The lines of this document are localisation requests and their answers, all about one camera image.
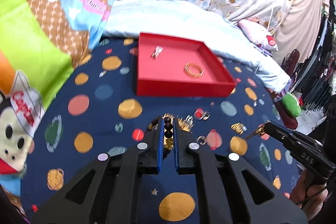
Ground pink white plush toy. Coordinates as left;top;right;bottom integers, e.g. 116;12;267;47
238;19;278;52

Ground gold watch chain bracelet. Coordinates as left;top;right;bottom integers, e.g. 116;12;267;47
231;122;267;141

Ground red stone ring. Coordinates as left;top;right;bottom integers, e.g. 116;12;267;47
193;108;206;120

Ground green plush cushion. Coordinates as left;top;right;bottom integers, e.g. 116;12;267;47
281;93;301;118

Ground light blue pillow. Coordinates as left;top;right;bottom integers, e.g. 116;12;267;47
102;0;291;93

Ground colourful monkey cartoon blanket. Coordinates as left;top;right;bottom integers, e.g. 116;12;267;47
1;0;112;223

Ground gold chain bangle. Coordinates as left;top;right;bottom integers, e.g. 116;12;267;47
184;62;204;79

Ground red cardboard tray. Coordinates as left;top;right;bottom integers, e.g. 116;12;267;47
136;32;236;97

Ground white pearl bracelet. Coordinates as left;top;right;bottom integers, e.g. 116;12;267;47
150;45;164;59

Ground person's right hand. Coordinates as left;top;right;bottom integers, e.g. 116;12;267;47
289;169;329;220

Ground dark bead bracelet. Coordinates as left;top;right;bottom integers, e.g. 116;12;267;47
147;115;174;159

